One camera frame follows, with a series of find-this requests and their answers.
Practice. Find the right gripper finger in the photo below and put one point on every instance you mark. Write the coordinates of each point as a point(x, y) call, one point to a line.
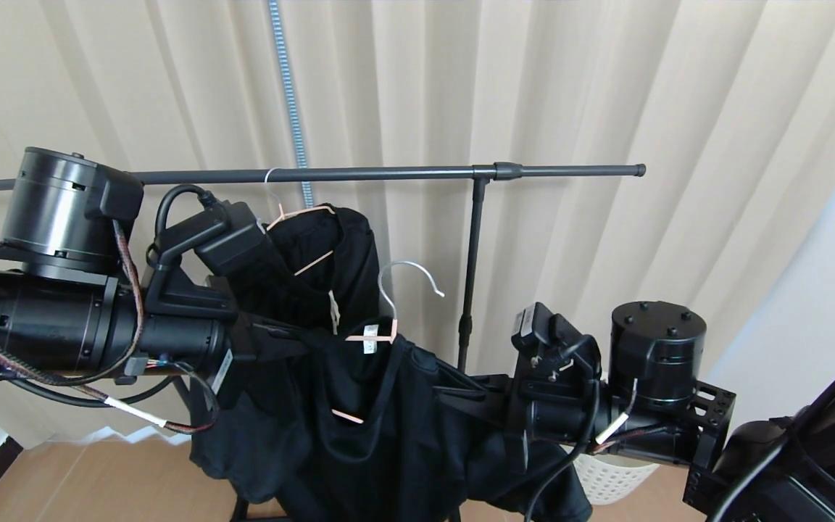
point(483, 406)

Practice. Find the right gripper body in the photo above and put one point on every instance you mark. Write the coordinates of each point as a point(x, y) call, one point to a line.
point(562, 420)

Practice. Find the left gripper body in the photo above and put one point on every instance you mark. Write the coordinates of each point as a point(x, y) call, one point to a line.
point(48, 322)

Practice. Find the heap of clothes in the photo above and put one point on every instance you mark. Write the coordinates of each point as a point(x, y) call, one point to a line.
point(388, 464)

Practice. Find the pink clothes hanger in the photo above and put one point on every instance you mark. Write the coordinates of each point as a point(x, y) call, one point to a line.
point(381, 290)
point(281, 215)

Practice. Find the black shorts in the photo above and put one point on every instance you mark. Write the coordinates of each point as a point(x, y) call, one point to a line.
point(316, 239)

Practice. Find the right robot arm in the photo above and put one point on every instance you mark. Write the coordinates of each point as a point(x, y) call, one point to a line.
point(657, 348)

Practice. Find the white laundry basket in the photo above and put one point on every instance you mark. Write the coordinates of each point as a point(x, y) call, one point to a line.
point(613, 482)

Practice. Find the black clothes rack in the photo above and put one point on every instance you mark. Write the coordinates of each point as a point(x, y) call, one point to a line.
point(388, 174)

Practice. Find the beige curtain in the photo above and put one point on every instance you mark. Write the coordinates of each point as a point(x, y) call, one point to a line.
point(606, 87)

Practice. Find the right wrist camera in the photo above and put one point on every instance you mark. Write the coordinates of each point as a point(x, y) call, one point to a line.
point(548, 341)

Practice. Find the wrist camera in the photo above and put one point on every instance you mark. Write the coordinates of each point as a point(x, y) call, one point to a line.
point(229, 239)
point(548, 341)

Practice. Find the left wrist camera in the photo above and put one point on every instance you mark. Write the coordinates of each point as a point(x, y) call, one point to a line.
point(229, 239)

